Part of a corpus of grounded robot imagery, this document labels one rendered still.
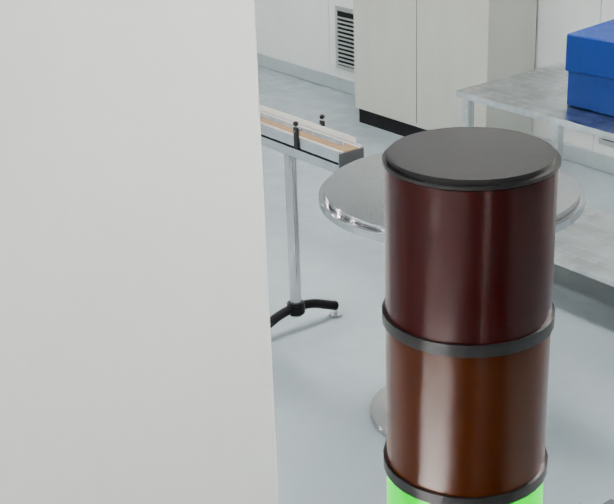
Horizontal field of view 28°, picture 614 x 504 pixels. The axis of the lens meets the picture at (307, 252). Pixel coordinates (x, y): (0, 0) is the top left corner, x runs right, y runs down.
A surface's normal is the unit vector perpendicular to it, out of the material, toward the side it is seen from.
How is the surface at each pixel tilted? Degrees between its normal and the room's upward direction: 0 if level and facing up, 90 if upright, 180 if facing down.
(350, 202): 0
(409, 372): 90
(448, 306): 90
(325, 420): 0
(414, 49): 90
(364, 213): 0
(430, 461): 90
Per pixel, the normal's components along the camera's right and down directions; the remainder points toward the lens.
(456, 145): -0.04, -0.92
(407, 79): -0.79, 0.26
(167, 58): 0.62, 0.29
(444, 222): -0.35, 0.37
